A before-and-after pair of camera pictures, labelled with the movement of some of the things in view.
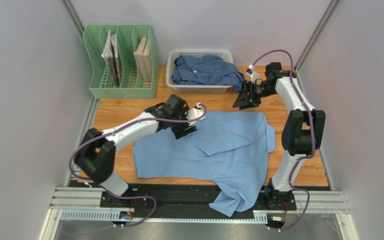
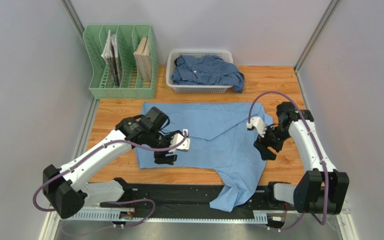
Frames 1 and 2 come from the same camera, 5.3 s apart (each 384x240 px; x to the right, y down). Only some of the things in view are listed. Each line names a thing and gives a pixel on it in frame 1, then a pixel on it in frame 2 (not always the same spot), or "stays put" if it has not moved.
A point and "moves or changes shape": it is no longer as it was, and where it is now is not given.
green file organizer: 102,85 stays put
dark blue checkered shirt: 207,70 stays put
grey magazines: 110,55 stays put
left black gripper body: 180,124 to 159,140
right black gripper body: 249,95 to 270,142
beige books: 143,56 stays put
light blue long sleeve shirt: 230,149 moves or changes shape
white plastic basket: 171,57 stays put
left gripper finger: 179,132 to 160,158
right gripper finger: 244,100 to 266,154
